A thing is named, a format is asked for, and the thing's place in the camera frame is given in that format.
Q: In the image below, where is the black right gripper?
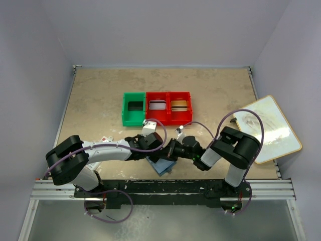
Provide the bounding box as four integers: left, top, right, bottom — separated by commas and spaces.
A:
155, 138, 195, 162

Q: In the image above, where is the blue leather card holder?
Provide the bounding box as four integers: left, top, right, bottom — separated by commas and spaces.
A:
146, 157, 176, 176

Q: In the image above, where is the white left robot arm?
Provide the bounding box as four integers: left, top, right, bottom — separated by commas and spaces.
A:
45, 132, 166, 197

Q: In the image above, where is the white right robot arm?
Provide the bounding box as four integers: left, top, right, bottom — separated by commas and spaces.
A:
162, 127, 260, 196

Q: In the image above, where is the silver card in bin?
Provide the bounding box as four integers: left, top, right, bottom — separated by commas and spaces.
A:
148, 100, 167, 110

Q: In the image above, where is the gold card in bin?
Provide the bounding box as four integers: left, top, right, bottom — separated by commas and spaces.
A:
171, 100, 188, 112

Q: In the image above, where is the black card in bin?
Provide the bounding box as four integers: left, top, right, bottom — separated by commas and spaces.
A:
128, 101, 144, 111

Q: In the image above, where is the white plastic card packet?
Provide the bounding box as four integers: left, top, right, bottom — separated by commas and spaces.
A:
86, 136, 113, 170

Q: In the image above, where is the red bin middle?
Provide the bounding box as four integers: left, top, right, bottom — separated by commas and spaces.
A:
145, 92, 170, 126

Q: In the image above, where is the red bin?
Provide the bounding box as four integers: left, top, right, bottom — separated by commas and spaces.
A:
168, 92, 193, 126
145, 92, 170, 126

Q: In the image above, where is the red bin right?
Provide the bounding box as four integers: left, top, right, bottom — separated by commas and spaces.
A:
168, 92, 193, 126

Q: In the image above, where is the green bin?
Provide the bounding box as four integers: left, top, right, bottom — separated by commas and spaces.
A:
122, 92, 146, 127

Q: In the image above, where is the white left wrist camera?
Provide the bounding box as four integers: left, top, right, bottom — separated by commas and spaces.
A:
141, 120, 157, 137

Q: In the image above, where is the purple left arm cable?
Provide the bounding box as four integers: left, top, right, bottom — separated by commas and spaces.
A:
44, 118, 168, 179

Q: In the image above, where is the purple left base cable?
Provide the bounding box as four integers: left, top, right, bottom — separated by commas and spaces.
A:
84, 189, 133, 223

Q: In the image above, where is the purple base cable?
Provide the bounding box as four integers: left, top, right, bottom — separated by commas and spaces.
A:
84, 189, 133, 223
224, 178, 253, 217

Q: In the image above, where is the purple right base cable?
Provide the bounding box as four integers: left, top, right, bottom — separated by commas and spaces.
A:
224, 178, 253, 217

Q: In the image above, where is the aluminium frame rail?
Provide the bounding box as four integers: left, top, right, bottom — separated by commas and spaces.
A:
31, 180, 296, 200

